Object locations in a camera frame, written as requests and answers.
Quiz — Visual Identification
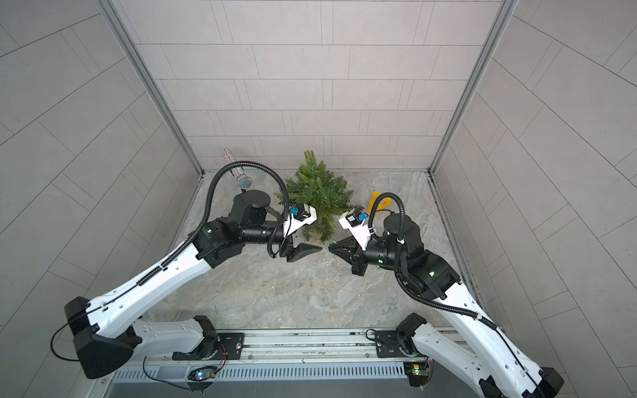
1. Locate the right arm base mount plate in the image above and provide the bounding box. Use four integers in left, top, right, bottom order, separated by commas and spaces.
368, 329, 416, 358

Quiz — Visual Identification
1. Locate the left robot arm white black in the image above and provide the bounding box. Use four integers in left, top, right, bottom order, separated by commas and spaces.
65, 190, 320, 379

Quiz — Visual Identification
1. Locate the right green circuit board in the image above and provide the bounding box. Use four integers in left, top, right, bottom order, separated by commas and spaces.
403, 362, 432, 388

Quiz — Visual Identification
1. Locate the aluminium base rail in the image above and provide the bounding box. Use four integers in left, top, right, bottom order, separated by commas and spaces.
111, 328, 435, 391

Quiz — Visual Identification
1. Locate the small green christmas tree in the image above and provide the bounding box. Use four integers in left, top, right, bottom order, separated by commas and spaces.
285, 150, 353, 243

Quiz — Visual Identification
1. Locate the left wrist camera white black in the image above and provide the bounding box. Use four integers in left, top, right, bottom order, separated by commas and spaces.
283, 203, 318, 237

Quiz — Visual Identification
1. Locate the left black corrugated cable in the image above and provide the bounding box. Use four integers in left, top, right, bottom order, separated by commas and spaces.
136, 160, 290, 287

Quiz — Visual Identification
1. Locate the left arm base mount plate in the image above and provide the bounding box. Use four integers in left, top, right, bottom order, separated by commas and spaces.
172, 333, 246, 361

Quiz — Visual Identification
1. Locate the left green circuit board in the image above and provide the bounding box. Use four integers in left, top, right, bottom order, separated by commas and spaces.
187, 366, 217, 382

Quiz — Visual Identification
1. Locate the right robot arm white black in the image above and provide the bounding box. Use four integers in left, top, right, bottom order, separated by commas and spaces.
328, 212, 564, 397

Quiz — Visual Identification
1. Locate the glitter microphone on black stand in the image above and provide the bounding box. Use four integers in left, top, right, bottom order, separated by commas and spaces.
223, 149, 252, 192

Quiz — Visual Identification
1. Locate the green circuit board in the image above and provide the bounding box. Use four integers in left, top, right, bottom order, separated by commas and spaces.
187, 366, 217, 382
403, 362, 432, 388

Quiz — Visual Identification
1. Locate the yellow plastic triangular holder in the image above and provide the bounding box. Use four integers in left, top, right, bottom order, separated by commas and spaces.
367, 191, 387, 213

